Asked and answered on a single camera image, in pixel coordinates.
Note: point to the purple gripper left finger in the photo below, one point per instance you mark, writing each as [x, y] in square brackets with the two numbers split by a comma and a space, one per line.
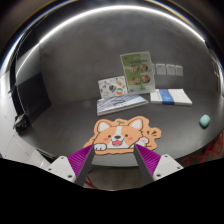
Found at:
[80, 162]

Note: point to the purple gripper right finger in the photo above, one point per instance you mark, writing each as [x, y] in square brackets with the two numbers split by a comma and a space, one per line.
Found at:
[147, 161]

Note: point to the teal computer mouse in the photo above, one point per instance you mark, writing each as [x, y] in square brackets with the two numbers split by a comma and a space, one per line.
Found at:
[204, 120]

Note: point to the striped grey book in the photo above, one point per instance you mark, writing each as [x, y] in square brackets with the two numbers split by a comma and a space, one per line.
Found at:
[119, 103]

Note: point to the black device on left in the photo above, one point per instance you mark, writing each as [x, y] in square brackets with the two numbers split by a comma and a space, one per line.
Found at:
[21, 123]

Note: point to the black monitor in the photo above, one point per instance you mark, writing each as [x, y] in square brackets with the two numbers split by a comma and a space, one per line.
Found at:
[33, 96]

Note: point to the white box blue band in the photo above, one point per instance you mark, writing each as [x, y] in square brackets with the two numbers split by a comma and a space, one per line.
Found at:
[170, 97]

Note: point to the green menu sign stand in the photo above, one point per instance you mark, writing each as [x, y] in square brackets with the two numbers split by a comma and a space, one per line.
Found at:
[138, 71]

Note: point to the sticker card stand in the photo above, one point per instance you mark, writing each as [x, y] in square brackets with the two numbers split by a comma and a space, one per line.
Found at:
[112, 87]

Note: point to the corgi dog mouse pad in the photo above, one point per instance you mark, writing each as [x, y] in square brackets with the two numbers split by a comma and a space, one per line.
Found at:
[120, 136]

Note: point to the red metal frame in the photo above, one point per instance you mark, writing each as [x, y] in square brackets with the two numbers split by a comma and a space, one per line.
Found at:
[214, 148]

